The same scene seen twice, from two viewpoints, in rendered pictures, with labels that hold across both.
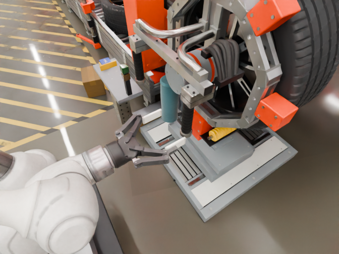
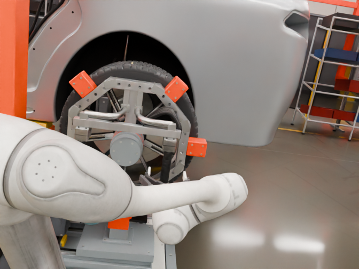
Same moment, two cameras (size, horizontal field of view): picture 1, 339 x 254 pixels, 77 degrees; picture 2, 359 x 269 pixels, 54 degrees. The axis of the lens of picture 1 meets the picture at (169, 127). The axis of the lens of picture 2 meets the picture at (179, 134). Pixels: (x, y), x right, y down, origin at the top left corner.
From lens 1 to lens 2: 1.12 m
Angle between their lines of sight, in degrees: 61
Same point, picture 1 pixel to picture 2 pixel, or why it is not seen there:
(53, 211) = (230, 174)
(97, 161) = not seen: hidden behind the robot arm
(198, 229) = not seen: outside the picture
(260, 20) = (175, 93)
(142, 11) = not seen: hidden behind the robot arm
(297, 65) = (193, 115)
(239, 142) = (140, 228)
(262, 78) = (186, 125)
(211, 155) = (134, 250)
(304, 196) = (205, 247)
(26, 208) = (221, 180)
